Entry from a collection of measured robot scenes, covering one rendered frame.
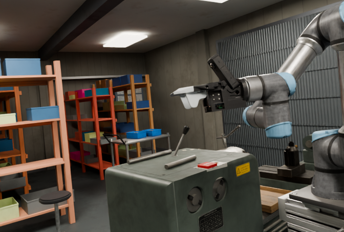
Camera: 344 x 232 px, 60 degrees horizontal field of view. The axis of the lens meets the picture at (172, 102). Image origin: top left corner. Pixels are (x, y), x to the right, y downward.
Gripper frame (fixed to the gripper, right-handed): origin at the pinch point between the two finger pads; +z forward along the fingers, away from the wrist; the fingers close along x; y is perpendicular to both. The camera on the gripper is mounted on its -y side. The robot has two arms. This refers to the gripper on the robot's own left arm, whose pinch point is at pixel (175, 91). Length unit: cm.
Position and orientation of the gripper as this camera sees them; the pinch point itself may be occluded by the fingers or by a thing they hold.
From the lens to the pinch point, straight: 83.5
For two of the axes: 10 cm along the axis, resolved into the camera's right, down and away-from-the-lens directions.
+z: -9.8, 1.3, -1.7
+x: -1.6, 0.7, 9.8
